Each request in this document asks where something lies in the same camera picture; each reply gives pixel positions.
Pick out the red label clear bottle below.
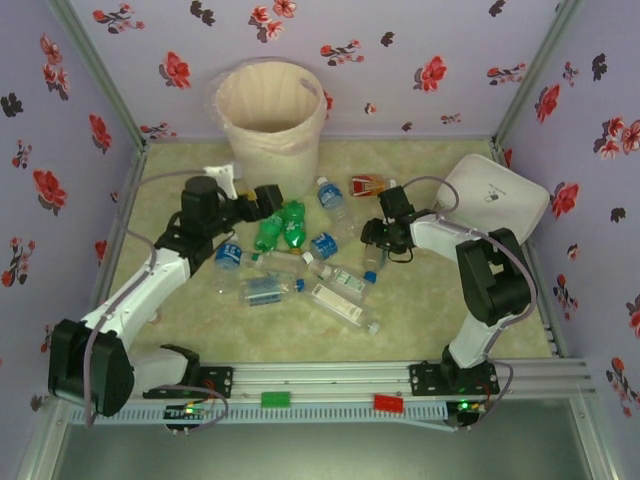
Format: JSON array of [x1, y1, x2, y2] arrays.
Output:
[[348, 173, 400, 200]]

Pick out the blue cap labelled clear bottle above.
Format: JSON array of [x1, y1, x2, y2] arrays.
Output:
[[239, 276, 308, 308]]

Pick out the beige speckled plastic bin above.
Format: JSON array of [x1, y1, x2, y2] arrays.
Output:
[[214, 57, 326, 196]]

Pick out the white zip pouch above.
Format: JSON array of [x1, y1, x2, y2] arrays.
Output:
[[432, 153, 551, 251]]

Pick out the red plastic block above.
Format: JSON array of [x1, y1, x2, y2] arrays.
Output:
[[374, 394, 406, 414]]

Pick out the small circuit board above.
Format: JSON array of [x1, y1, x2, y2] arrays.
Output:
[[447, 398, 489, 432], [163, 401, 210, 432]]

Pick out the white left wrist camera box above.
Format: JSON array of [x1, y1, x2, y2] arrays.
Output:
[[202, 163, 237, 197]]

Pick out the lavender right arm cable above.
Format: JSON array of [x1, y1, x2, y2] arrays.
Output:
[[397, 175, 539, 434]]

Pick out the lavender arm cable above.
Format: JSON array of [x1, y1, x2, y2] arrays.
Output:
[[84, 167, 209, 429], [397, 175, 539, 434]]

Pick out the lavender left arm cable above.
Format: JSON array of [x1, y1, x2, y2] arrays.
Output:
[[84, 167, 209, 429]]

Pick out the aluminium frame post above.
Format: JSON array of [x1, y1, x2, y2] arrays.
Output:
[[47, 0, 149, 149], [492, 0, 587, 149]]

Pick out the white slotted cable duct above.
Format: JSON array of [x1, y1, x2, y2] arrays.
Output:
[[69, 399, 449, 427]]

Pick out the aluminium front frame bar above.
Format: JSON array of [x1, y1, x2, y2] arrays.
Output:
[[569, 389, 619, 480], [14, 399, 71, 480]]

